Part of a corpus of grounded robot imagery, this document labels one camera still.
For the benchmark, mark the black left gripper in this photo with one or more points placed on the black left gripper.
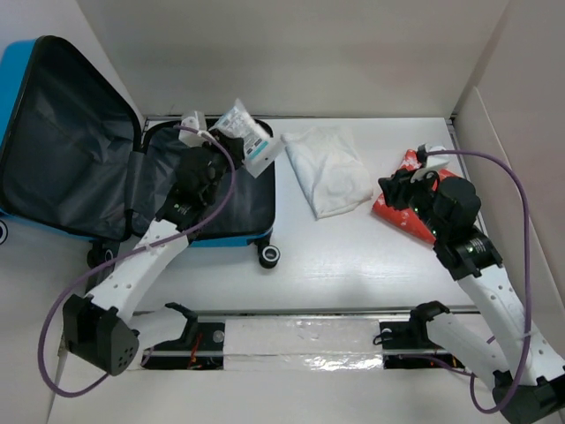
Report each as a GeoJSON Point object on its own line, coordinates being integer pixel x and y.
{"type": "Point", "coordinates": [235, 145]}

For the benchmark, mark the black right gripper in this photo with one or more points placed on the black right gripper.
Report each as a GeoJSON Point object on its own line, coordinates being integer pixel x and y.
{"type": "Point", "coordinates": [396, 188]}

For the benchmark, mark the clear plastic toiletry packet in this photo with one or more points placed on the clear plastic toiletry packet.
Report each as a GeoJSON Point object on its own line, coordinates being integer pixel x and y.
{"type": "Point", "coordinates": [260, 149]}

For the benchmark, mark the red white patterned cloth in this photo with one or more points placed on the red white patterned cloth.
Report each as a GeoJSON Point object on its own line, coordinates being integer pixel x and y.
{"type": "Point", "coordinates": [406, 220]}

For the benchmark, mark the blue hard-shell suitcase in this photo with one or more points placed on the blue hard-shell suitcase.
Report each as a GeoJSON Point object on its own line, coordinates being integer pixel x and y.
{"type": "Point", "coordinates": [75, 158]}

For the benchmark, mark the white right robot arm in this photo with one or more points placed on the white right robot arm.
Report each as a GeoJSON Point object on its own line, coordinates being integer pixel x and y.
{"type": "Point", "coordinates": [523, 372]}

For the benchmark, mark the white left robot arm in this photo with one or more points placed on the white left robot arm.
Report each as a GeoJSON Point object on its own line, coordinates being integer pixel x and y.
{"type": "Point", "coordinates": [102, 327]}

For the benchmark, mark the silver foil tape strip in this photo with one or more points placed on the silver foil tape strip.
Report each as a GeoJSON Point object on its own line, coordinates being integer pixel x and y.
{"type": "Point", "coordinates": [284, 343]}

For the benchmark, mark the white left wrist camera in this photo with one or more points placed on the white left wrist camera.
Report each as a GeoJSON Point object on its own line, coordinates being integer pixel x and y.
{"type": "Point", "coordinates": [191, 125]}

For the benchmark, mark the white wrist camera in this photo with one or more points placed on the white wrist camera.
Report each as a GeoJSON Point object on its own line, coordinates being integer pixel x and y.
{"type": "Point", "coordinates": [191, 125]}
{"type": "Point", "coordinates": [431, 158]}

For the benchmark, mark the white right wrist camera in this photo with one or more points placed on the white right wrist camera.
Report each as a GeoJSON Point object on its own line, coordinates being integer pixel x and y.
{"type": "Point", "coordinates": [431, 158]}

